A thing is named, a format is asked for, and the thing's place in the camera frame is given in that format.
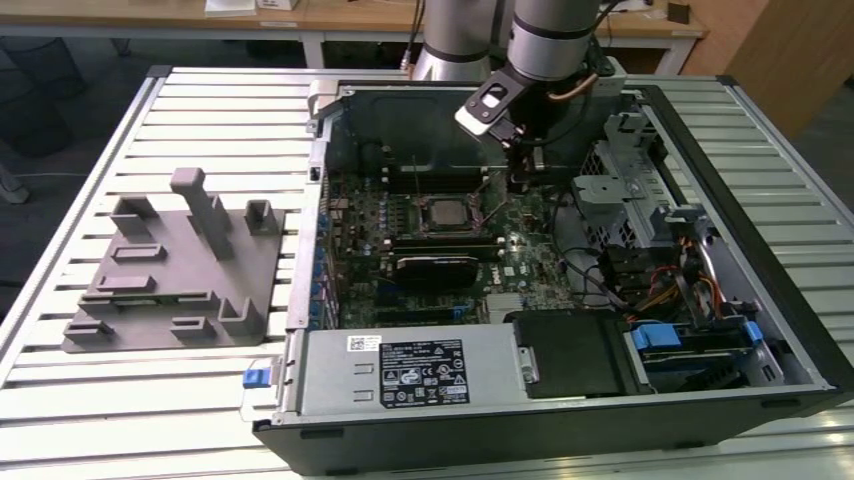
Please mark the grey parts rack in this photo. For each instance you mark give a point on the grey parts rack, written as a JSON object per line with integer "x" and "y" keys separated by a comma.
{"x": 194, "y": 280}

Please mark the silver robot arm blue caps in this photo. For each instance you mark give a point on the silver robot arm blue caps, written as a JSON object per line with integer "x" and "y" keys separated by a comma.
{"x": 548, "y": 40}

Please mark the black RAM slot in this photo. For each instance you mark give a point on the black RAM slot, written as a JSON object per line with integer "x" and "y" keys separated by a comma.
{"x": 441, "y": 172}
{"x": 441, "y": 190}
{"x": 444, "y": 243}
{"x": 444, "y": 253}
{"x": 441, "y": 183}
{"x": 441, "y": 177}

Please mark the CPU socket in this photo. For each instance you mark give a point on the CPU socket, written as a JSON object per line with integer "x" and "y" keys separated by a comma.
{"x": 422, "y": 227}

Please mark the dark office chair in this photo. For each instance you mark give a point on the dark office chair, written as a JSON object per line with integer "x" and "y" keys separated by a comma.
{"x": 41, "y": 100}

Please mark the black expansion slot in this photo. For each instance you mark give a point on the black expansion slot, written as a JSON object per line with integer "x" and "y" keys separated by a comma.
{"x": 410, "y": 317}

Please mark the grey plastic bracket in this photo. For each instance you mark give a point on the grey plastic bracket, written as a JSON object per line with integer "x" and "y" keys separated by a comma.
{"x": 681, "y": 214}

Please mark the black optical drive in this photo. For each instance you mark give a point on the black optical drive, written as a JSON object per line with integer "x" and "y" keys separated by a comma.
{"x": 574, "y": 350}

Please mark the silver chipset heatsink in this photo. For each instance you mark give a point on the silver chipset heatsink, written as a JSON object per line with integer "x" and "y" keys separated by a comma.
{"x": 505, "y": 307}

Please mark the wooden cabinet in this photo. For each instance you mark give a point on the wooden cabinet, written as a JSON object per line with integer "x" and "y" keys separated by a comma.
{"x": 788, "y": 60}

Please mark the green RAM stick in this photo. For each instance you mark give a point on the green RAM stick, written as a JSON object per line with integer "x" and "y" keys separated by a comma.
{"x": 147, "y": 301}

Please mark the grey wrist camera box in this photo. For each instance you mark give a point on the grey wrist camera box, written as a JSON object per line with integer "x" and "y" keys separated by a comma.
{"x": 611, "y": 82}

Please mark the black power supply label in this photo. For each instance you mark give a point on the black power supply label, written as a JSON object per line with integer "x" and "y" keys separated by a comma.
{"x": 424, "y": 372}

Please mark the grey power supply unit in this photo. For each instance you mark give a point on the grey power supply unit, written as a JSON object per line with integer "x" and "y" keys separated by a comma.
{"x": 321, "y": 375}

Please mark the green motherboard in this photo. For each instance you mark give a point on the green motherboard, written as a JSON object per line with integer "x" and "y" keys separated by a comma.
{"x": 534, "y": 235}

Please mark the white box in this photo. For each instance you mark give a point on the white box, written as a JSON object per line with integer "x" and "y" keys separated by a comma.
{"x": 230, "y": 6}

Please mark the silver CPU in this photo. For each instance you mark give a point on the silver CPU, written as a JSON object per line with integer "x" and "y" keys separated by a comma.
{"x": 449, "y": 211}

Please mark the black open PC case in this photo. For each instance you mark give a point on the black open PC case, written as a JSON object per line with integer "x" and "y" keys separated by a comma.
{"x": 468, "y": 450}

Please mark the blue case latch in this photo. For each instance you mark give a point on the blue case latch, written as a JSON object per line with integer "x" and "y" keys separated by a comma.
{"x": 257, "y": 378}

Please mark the silver curved bar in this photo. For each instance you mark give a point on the silver curved bar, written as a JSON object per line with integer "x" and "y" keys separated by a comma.
{"x": 713, "y": 260}

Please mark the grey metal drive cage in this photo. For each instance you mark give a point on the grey metal drive cage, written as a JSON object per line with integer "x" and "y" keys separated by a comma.
{"x": 604, "y": 197}

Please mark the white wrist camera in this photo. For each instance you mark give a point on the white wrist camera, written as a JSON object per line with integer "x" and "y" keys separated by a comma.
{"x": 488, "y": 107}

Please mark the small black box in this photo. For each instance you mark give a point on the small black box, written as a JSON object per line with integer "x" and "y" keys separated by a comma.
{"x": 680, "y": 12}

